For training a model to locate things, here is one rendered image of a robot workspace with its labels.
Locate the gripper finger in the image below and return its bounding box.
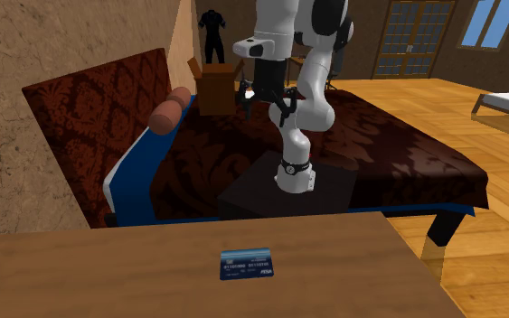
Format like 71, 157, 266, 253
270, 87, 300, 129
237, 79, 259, 121

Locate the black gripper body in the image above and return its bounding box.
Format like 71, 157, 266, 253
252, 58, 289, 100

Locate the open brown cardboard box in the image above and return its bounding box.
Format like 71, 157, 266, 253
186, 56, 245, 117

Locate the brown bolster pillow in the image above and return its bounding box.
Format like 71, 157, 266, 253
148, 99, 185, 136
166, 85, 193, 109

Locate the black suit on mannequin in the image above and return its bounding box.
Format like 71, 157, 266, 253
197, 8, 228, 65

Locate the dark robot stand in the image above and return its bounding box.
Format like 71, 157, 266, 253
216, 149, 361, 222

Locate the dark red patterned bed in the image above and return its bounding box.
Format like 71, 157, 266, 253
21, 46, 490, 248

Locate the wooden glazed double door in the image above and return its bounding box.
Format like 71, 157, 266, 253
371, 0, 458, 81

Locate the blue bank card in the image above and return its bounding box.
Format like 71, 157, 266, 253
219, 247, 276, 282

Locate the wooden framed window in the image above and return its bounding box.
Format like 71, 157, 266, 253
456, 0, 509, 52

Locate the low wooden bed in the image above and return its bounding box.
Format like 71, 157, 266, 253
470, 89, 509, 145

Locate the brown wooden table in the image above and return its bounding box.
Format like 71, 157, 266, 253
0, 210, 467, 318

